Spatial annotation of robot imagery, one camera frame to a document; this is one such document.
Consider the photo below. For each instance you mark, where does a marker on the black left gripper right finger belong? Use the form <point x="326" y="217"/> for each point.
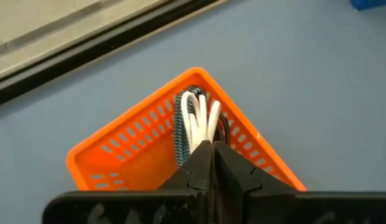
<point x="274" y="208"/>

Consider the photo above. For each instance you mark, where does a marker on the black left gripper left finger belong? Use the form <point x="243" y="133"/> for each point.
<point x="134" y="208"/>

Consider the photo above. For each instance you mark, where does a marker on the orange plastic slotted basket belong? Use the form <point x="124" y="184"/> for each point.
<point x="143" y="161"/>

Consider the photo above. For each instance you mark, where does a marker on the blue PlayStation controller box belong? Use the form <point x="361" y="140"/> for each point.
<point x="370" y="3"/>

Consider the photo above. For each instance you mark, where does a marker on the black table edge rail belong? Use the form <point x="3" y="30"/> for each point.
<point x="87" y="53"/>

